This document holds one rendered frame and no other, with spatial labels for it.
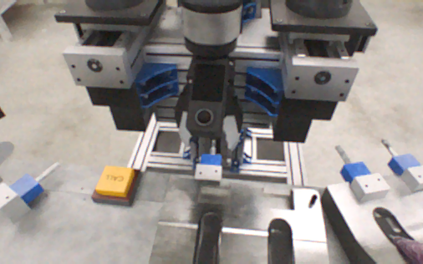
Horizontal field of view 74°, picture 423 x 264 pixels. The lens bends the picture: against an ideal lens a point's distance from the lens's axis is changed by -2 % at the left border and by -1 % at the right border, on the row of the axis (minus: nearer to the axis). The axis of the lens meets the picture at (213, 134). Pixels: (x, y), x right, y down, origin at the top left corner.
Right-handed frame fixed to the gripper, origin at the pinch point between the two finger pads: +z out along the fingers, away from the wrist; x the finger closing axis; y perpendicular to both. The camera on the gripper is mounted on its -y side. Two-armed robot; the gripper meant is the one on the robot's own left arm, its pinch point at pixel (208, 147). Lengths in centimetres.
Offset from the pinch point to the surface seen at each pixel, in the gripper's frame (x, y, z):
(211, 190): -1.1, -4.9, 6.1
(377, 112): -104, 127, 91
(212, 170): -0.7, 0.7, 7.5
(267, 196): -11.3, -4.9, 6.4
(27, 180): 36.0, -4.8, 9.2
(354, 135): -82, 102, 91
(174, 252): 3.1, -17.4, 4.5
